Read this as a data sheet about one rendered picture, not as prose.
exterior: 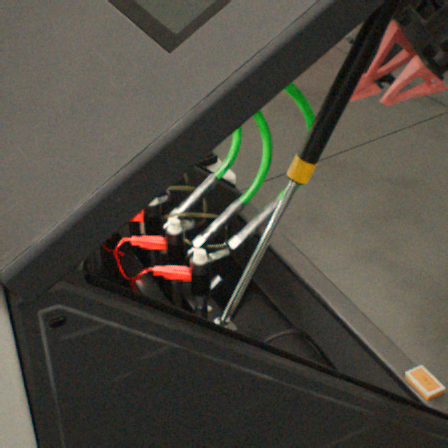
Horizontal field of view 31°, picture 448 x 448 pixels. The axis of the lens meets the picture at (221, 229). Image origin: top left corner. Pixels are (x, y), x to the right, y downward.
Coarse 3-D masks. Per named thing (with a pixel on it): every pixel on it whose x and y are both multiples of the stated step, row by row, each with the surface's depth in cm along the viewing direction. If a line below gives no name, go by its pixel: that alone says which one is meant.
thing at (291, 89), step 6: (294, 84) 104; (288, 90) 103; (294, 90) 103; (294, 96) 104; (300, 96) 104; (300, 102) 105; (306, 102) 106; (300, 108) 106; (306, 108) 106; (306, 114) 107; (312, 114) 107; (306, 120) 108; (312, 120) 108; (282, 192) 113
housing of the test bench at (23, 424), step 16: (0, 288) 55; (0, 304) 56; (0, 320) 56; (0, 336) 57; (0, 352) 58; (16, 352) 59; (0, 368) 59; (16, 368) 60; (0, 384) 59; (16, 384) 60; (0, 400) 60; (16, 400) 61; (0, 416) 61; (16, 416) 62; (0, 432) 62; (16, 432) 63; (32, 432) 64
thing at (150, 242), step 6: (132, 240) 120; (138, 240) 120; (144, 240) 120; (150, 240) 119; (156, 240) 119; (162, 240) 119; (144, 246) 120; (150, 246) 120; (156, 246) 120; (162, 246) 119
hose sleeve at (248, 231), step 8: (272, 200) 113; (280, 200) 113; (264, 208) 113; (272, 208) 113; (256, 216) 113; (264, 216) 113; (248, 224) 113; (256, 224) 113; (264, 224) 113; (240, 232) 113; (248, 232) 113; (256, 232) 114
